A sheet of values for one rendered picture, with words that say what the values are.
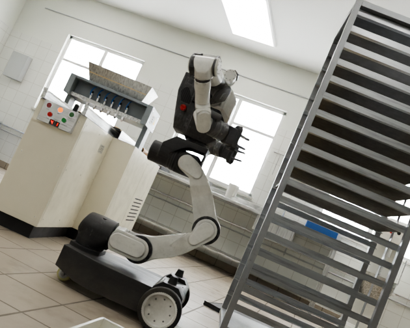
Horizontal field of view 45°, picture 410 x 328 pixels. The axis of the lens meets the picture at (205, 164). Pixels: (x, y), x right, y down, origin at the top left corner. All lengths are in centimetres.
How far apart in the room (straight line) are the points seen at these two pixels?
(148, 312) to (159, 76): 558
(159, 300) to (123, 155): 177
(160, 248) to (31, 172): 114
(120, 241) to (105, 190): 140
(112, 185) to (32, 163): 78
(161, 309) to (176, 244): 35
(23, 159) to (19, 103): 510
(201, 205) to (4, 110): 631
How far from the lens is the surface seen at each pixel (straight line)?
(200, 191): 249
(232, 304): 233
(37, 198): 327
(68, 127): 323
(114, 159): 387
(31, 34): 876
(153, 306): 232
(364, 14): 264
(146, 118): 387
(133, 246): 249
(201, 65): 212
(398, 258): 244
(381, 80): 255
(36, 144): 331
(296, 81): 719
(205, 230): 245
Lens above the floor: 56
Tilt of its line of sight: 6 degrees up
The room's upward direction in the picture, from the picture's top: 24 degrees clockwise
